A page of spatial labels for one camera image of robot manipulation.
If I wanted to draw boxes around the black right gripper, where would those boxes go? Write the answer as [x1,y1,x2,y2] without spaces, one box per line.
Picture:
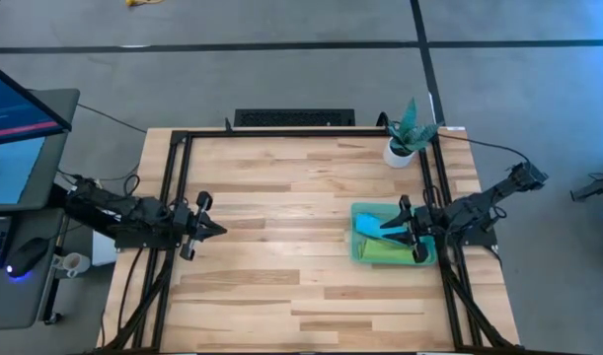
[379,194,430,265]

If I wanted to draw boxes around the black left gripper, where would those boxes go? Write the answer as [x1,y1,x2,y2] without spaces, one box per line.
[172,190,228,261]

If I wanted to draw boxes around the green microfiber towel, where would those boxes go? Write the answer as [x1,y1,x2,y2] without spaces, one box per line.
[357,237,416,263]

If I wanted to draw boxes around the blue microfiber towel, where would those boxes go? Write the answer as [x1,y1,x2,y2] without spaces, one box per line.
[354,212,410,248]

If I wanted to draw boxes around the translucent teal plastic basket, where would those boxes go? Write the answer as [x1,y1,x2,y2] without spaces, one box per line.
[349,201,438,267]

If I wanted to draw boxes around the green plant in white pot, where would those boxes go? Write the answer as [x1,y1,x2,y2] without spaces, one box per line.
[382,97,441,170]

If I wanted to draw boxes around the white box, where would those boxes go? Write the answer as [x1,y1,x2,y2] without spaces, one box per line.
[91,229,118,267]

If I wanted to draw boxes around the black floor grille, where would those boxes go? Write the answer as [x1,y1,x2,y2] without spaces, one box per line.
[233,107,356,128]

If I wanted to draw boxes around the white mug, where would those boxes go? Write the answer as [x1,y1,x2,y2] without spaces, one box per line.
[51,251,92,279]

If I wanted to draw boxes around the gray computer desk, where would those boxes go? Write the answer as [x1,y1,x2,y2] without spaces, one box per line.
[0,88,81,331]

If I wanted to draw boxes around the black computer mouse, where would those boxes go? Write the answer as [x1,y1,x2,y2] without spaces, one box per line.
[5,237,49,280]

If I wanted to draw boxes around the black floor stand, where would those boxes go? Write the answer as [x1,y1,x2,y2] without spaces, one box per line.
[569,172,603,203]

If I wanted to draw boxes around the computer monitor with blue screen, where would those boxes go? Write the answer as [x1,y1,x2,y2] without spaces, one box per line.
[0,58,73,148]

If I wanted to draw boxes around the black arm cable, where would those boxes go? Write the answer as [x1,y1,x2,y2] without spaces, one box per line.
[436,132,532,169]

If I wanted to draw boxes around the black aluminium table frame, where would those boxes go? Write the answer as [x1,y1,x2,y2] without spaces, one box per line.
[91,126,529,355]

